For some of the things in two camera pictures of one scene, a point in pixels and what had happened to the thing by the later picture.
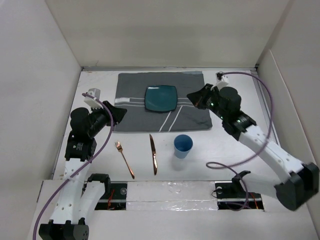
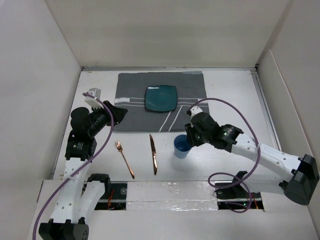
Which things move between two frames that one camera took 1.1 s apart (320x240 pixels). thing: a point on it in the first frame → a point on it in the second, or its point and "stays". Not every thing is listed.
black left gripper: x=117 y=113 stays
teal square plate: x=161 y=98 stays
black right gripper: x=198 y=98 → x=190 y=129
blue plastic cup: x=182 y=144 stays
